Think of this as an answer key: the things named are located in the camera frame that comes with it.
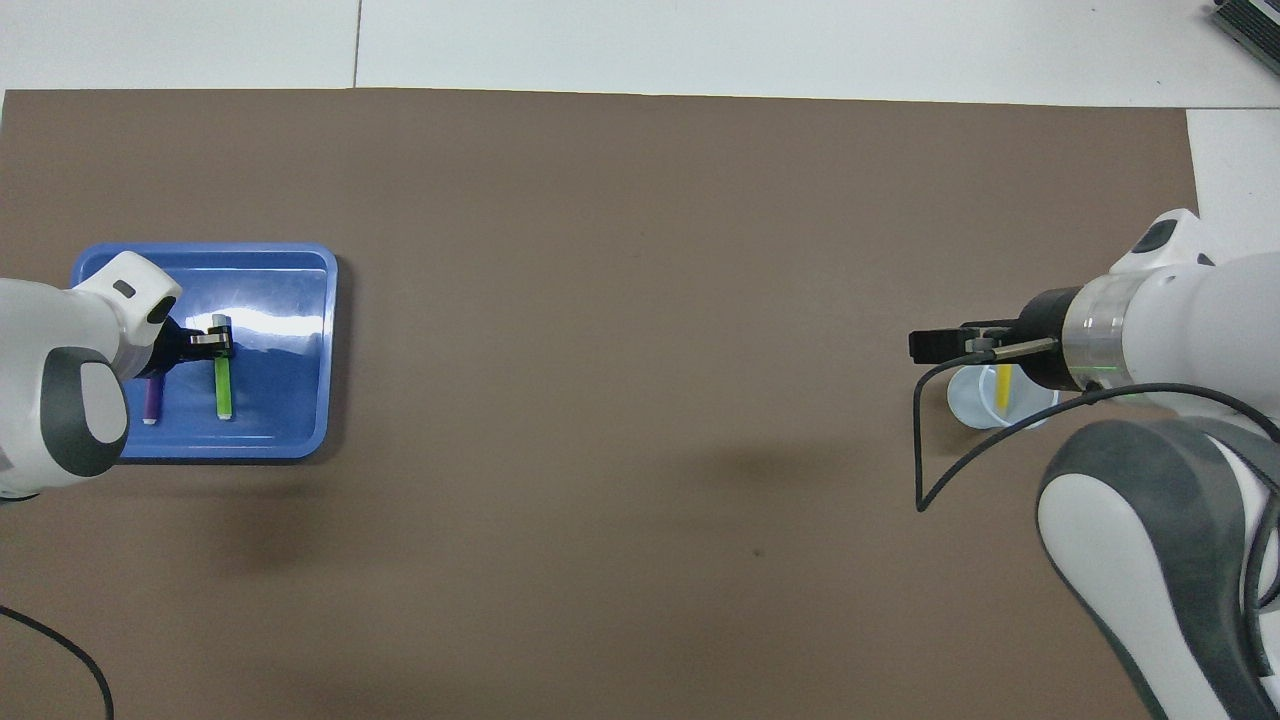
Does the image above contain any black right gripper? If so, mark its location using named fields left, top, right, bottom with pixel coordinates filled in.
left=908, top=288, right=1081, bottom=393

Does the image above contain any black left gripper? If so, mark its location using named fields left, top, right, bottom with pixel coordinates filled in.
left=148, top=315, right=239, bottom=383

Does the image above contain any green highlighter pen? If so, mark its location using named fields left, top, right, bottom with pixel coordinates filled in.
left=211, top=314, right=235, bottom=422

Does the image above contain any pale blue mesh pen cup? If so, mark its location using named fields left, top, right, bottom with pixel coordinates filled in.
left=947, top=362, right=1062, bottom=432

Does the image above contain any blue plastic tray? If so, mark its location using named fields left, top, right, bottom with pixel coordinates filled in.
left=70, top=242, right=339, bottom=461

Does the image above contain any brown table mat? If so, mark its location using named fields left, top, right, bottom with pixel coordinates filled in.
left=0, top=88, right=1201, bottom=720

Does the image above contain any grey keyboard device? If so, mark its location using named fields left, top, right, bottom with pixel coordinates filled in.
left=1208, top=0, right=1280, bottom=74

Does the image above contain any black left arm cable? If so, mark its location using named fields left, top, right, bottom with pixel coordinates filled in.
left=0, top=604, right=115, bottom=720

